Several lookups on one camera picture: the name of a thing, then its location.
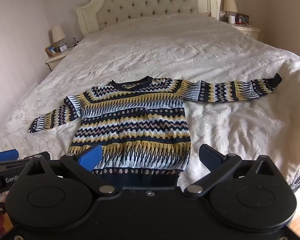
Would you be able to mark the cream nightstand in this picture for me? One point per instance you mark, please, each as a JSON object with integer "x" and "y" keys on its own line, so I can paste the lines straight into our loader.
{"x": 55, "y": 60}
{"x": 250, "y": 31}

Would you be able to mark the small white table clock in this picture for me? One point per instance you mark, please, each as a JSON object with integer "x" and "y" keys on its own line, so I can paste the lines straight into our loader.
{"x": 63, "y": 48}

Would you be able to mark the white cylinder speaker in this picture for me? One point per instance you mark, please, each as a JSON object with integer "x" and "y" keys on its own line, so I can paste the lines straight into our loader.
{"x": 231, "y": 19}

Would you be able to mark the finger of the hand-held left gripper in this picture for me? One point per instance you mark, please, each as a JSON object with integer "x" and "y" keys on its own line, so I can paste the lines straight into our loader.
{"x": 17, "y": 162}
{"x": 5, "y": 155}

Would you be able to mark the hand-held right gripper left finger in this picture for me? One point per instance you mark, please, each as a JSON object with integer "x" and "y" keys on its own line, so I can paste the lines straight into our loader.
{"x": 91, "y": 158}

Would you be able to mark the cream tufted headboard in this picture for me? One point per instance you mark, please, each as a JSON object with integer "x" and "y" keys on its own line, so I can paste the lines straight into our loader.
{"x": 150, "y": 0}

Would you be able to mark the white wall socket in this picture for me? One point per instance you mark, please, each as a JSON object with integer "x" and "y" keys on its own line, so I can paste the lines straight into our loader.
{"x": 75, "y": 40}

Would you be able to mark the navy yellow patterned knit sweater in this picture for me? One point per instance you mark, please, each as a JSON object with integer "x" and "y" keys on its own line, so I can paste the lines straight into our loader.
{"x": 132, "y": 120}

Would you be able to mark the white embroidered bedspread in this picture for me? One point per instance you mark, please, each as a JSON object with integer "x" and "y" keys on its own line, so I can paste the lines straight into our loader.
{"x": 165, "y": 50}

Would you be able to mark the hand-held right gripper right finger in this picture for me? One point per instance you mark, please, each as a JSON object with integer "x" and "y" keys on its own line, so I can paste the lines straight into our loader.
{"x": 211, "y": 158}

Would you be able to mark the dark picture frame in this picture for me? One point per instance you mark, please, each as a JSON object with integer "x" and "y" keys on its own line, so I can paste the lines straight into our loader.
{"x": 242, "y": 18}

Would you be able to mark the cream shade table lamp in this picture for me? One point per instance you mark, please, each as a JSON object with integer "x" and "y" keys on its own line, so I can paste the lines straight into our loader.
{"x": 230, "y": 3}
{"x": 58, "y": 33}

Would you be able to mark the wooden photo frame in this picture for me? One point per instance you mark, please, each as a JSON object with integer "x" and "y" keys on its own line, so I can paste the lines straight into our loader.
{"x": 52, "y": 50}

